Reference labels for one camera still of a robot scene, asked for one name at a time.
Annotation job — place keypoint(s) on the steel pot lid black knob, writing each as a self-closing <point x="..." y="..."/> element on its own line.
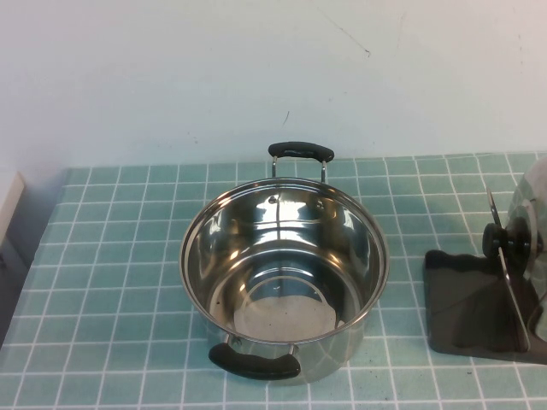
<point x="536" y="205"/>

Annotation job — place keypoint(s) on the beige panel edge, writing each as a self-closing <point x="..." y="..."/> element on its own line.
<point x="13" y="200"/>

